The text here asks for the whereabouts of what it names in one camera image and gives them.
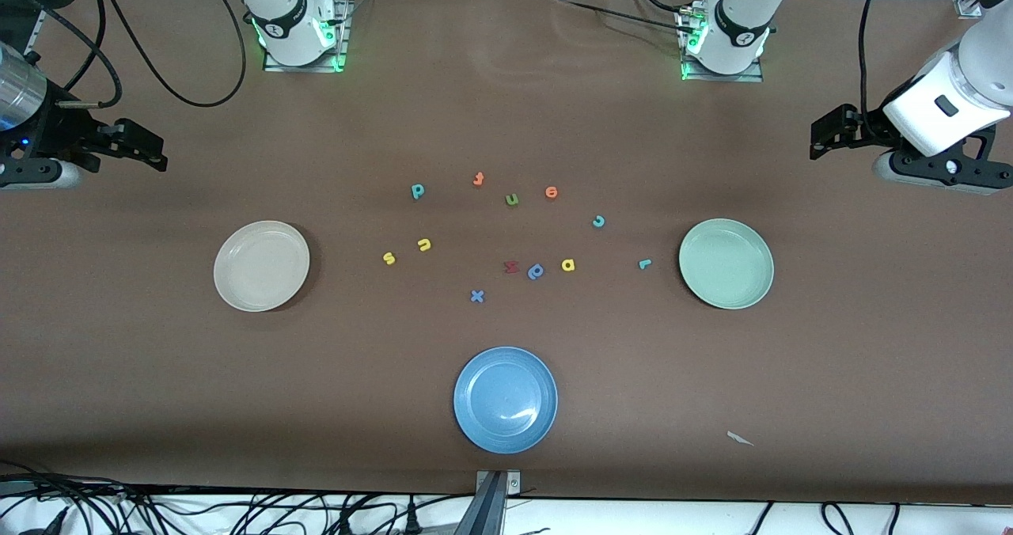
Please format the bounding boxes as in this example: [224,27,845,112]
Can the beige round plate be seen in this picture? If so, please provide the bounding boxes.
[213,220,311,313]

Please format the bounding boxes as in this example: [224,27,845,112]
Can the green round plate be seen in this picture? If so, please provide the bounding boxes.
[678,218,775,310]

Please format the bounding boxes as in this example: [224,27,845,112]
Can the brown table cover sheet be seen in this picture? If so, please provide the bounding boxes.
[0,0,1013,506]

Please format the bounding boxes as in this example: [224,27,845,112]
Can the blue round plate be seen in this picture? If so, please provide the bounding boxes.
[453,347,559,454]

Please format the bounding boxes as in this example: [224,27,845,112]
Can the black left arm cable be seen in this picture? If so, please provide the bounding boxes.
[859,0,891,144]

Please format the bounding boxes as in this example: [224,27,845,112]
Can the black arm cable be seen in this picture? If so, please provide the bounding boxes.
[859,0,891,144]
[0,0,248,110]

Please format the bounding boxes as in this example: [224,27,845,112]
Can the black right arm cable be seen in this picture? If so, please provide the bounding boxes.
[0,0,248,110]

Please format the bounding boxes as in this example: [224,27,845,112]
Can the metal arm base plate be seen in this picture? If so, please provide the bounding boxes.
[264,1,351,73]
[679,5,764,83]

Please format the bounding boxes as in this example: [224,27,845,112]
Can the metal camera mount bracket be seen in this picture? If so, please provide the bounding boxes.
[455,469,523,535]

